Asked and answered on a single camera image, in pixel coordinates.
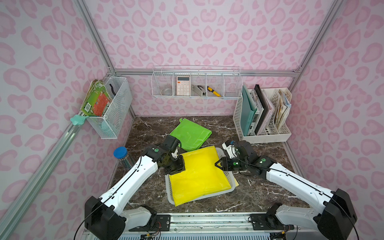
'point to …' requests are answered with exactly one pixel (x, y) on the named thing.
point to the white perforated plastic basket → (219, 152)
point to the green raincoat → (191, 136)
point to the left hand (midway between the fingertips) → (184, 166)
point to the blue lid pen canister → (121, 153)
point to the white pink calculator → (183, 86)
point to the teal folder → (248, 108)
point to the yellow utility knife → (214, 92)
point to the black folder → (265, 107)
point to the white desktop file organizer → (268, 132)
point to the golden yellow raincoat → (201, 177)
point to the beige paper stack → (284, 105)
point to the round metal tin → (166, 91)
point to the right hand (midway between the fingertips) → (217, 164)
